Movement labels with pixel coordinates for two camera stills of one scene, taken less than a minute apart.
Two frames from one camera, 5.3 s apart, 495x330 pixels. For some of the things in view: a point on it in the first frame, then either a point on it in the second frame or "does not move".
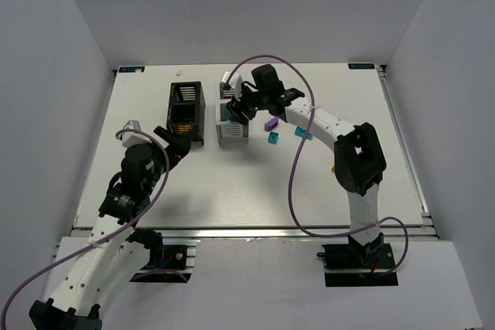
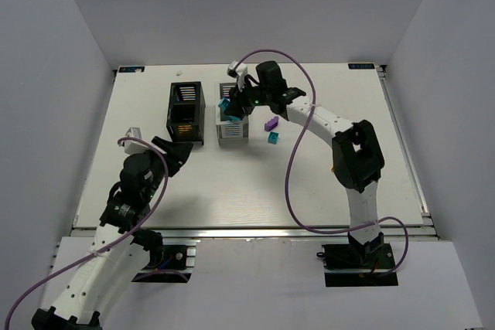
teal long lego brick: [299, 130] to [223, 104]
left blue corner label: [131, 69] does not move
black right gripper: [240, 108] does not move
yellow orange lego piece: [182, 129] does not move
